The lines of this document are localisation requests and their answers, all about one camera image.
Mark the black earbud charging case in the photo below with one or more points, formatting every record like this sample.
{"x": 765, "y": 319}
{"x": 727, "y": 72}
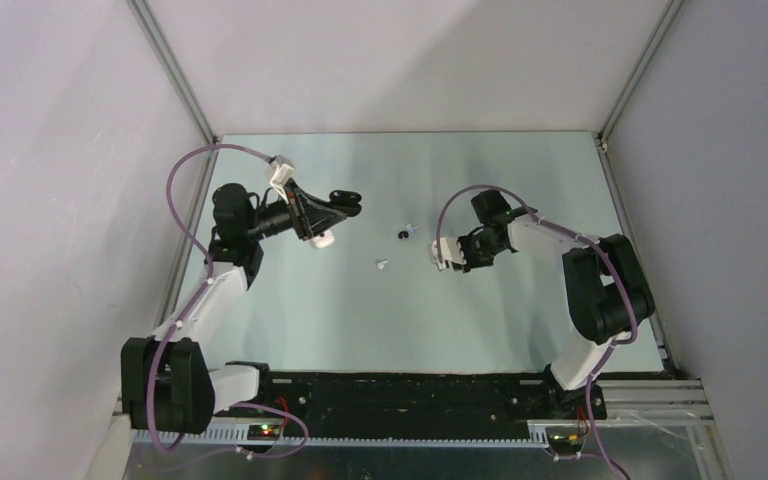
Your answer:
{"x": 355, "y": 198}

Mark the right controller circuit board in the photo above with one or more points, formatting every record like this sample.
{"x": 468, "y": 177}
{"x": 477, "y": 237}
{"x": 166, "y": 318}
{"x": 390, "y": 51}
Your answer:
{"x": 566, "y": 446}

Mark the controller circuit board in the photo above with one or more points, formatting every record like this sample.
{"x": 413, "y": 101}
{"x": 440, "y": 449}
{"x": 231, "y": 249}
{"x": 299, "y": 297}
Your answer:
{"x": 566, "y": 446}
{"x": 263, "y": 433}

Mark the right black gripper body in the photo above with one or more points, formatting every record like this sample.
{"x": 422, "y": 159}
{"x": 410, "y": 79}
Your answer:
{"x": 477, "y": 250}

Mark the left controller circuit board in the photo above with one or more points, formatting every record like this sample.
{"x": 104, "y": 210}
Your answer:
{"x": 263, "y": 433}

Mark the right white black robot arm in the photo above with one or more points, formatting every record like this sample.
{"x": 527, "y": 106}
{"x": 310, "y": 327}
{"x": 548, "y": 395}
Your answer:
{"x": 607, "y": 293}

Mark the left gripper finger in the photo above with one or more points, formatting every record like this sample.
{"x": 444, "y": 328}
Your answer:
{"x": 335, "y": 199}
{"x": 339, "y": 215}

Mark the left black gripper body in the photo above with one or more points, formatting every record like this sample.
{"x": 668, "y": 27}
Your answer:
{"x": 298, "y": 212}

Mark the white earbud charging case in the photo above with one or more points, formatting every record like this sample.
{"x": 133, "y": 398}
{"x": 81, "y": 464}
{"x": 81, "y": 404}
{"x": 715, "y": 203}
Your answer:
{"x": 323, "y": 240}

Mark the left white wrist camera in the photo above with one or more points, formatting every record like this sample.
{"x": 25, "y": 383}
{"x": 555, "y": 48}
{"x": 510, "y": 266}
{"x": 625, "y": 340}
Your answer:
{"x": 282, "y": 170}

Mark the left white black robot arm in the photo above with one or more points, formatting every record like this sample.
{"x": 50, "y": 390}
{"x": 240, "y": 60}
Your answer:
{"x": 167, "y": 383}

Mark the aluminium frame rail front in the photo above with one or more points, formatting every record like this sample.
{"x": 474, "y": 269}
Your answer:
{"x": 649, "y": 401}

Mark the grey slotted cable duct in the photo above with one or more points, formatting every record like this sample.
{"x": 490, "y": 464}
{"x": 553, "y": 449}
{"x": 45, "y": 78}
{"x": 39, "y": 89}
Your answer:
{"x": 239, "y": 435}

